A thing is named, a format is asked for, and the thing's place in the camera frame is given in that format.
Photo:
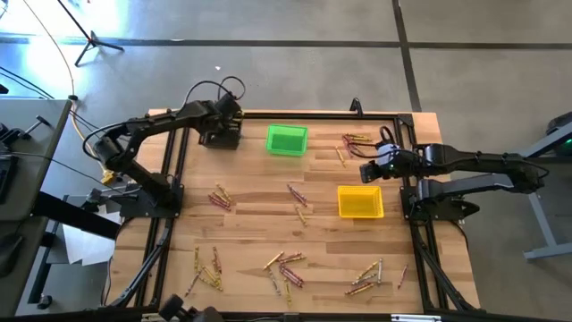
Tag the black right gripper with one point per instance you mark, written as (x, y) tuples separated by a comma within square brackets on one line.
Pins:
[(404, 163)]

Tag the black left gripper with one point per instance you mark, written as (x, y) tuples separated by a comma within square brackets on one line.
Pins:
[(225, 114)]

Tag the grey crayon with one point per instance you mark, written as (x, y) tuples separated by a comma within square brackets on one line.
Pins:
[(274, 282), (380, 271), (363, 279)]

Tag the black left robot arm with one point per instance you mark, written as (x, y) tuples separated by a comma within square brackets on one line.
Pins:
[(156, 120)]

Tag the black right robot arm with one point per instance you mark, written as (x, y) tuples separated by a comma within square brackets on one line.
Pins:
[(469, 158)]

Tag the black plastic basket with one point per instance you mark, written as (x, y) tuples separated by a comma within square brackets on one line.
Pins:
[(223, 144)]

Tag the yellow plastic basket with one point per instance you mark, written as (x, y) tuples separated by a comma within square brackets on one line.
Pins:
[(359, 202)]

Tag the green plastic basket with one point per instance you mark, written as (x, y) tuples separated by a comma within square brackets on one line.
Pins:
[(286, 141)]

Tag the black table clamp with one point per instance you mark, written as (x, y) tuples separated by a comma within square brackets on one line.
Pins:
[(356, 107)]

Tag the black tripod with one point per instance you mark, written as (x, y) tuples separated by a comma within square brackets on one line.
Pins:
[(91, 41)]

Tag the black power adapter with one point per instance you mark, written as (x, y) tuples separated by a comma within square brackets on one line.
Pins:
[(95, 197)]

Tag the black desk beam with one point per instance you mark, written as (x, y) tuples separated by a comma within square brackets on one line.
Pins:
[(76, 214)]

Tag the white paper sheet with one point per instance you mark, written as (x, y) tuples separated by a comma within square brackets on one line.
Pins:
[(85, 248)]

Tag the grey desk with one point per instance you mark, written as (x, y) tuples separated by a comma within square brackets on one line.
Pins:
[(31, 134)]

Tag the black device with green light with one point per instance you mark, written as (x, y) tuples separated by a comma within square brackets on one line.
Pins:
[(563, 121)]

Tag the black desk clamp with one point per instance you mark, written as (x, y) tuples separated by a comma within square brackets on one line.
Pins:
[(11, 134)]

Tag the black caster wheel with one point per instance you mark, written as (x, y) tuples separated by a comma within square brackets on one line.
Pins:
[(44, 302)]

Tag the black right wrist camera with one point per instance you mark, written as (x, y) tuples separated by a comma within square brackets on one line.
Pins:
[(387, 153)]

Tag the black aluminium table frame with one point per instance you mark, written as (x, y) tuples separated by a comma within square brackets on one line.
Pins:
[(277, 116)]

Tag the silver metal bracket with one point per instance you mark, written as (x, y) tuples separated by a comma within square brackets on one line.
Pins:
[(415, 318)]

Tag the grey metal table frame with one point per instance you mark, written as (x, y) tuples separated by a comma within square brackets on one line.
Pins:
[(540, 223)]

